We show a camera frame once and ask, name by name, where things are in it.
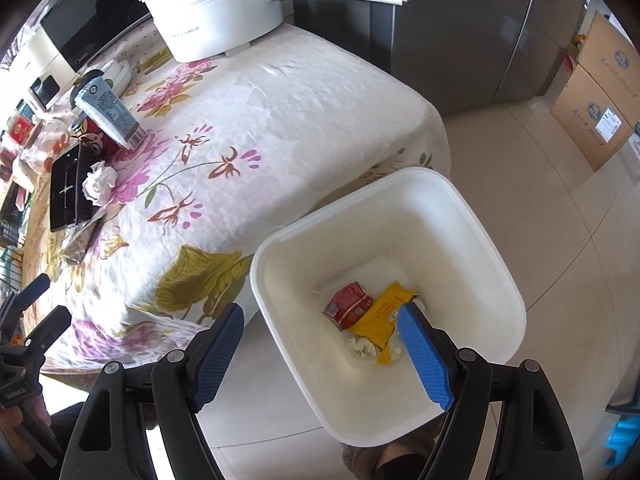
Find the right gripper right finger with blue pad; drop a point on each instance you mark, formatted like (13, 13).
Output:
(533, 439)

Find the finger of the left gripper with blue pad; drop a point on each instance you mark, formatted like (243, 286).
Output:
(45, 329)
(17, 302)

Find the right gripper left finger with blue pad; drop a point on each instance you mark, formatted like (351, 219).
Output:
(109, 439)

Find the yellow sandwich cookie wrapper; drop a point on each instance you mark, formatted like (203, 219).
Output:
(374, 335)

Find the white pecan kernels bag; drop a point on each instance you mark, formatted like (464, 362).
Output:
(76, 244)

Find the white tissue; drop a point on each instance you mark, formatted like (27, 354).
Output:
(99, 184)

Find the white plastic trash bin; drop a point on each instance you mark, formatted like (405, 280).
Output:
(330, 287)

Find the person left hand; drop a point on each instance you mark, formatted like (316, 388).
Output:
(11, 418)

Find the red crumpled package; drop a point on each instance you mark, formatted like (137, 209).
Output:
(348, 305)

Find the black plastic food tray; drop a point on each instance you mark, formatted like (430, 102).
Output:
(68, 204)

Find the red labelled box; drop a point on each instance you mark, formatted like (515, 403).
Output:
(20, 128)

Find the red cartoon drink can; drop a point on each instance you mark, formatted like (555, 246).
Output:
(90, 135)

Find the floral tablecloth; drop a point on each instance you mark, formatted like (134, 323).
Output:
(235, 148)

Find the blue milk carton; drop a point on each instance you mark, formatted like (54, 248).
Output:
(99, 102)

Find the white ceramic plate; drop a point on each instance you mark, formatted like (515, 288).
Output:
(117, 74)

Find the black microwave oven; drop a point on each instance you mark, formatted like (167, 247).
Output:
(80, 29)

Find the cardboard box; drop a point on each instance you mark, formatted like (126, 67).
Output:
(599, 105)

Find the stainless steel refrigerator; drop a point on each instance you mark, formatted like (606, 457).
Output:
(459, 54)

